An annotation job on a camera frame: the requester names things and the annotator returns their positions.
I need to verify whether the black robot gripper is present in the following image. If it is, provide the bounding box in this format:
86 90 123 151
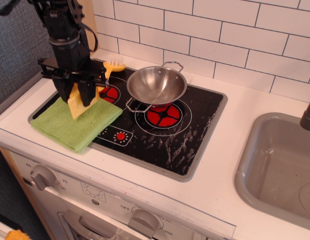
37 41 109 106

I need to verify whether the grey faucet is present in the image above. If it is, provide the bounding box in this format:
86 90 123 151
299 103 310 131

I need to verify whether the small steel wok pan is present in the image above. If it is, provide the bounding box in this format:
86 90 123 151
125 61 187 113

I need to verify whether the wooden side post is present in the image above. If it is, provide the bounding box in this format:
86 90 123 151
78 0 97 34

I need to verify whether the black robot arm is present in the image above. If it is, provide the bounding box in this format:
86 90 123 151
31 0 108 107

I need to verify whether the green microfiber cloth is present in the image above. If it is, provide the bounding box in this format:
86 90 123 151
30 97 123 153

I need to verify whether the grey toy sink basin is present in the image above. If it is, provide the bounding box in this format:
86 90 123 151
234 112 310 230

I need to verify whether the yellow toy cheese wedge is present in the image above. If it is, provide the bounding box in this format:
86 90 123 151
67 83 100 120

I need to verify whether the grey oven knob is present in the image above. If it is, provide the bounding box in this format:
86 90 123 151
127 209 160 239
30 165 56 191

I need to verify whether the grey oven door handle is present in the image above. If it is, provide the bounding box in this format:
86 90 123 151
64 210 117 240

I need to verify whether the grey right oven knob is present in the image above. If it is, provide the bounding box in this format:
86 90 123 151
127 209 160 239

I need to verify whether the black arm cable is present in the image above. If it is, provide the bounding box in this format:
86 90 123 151
81 22 99 53

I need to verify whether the orange black striped object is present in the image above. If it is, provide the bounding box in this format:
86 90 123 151
5 229 31 240

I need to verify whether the grey left oven knob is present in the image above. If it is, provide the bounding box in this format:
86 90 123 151
30 165 56 191

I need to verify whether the black toy stove top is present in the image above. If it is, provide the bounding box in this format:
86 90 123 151
90 68 228 182

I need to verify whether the yellow dish brush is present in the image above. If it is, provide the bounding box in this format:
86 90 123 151
100 54 126 83

